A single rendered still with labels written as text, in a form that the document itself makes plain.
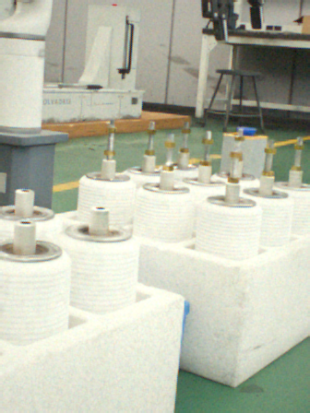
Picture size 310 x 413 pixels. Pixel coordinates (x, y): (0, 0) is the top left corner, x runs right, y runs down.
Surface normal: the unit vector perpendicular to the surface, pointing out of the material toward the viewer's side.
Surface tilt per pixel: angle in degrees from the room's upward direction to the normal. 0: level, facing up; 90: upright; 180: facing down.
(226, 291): 90
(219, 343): 90
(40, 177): 90
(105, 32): 69
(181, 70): 90
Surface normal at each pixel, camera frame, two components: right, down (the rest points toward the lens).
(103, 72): 0.88, 0.17
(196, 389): 0.08, -0.97
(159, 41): -0.47, 0.14
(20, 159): 0.27, 0.22
